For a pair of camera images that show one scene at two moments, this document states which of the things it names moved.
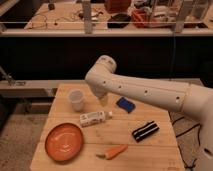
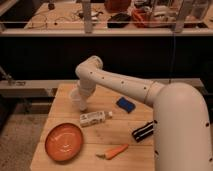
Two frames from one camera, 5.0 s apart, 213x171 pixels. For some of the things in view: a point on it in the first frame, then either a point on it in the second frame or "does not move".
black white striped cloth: x=145 y=131 does not move
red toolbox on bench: x=141 y=18 does not move
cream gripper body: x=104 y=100 to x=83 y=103
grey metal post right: x=182 y=15 does not move
